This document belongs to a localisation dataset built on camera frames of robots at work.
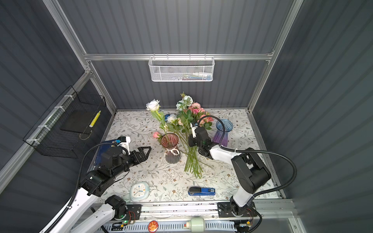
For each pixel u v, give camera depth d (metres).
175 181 0.85
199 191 0.78
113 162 0.52
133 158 0.63
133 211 0.73
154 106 0.71
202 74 0.91
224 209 0.74
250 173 0.46
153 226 0.69
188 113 0.96
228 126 0.86
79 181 0.49
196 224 0.64
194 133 0.81
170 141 0.82
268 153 0.44
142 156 0.63
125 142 0.65
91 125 0.74
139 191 0.78
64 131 0.72
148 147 0.69
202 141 0.71
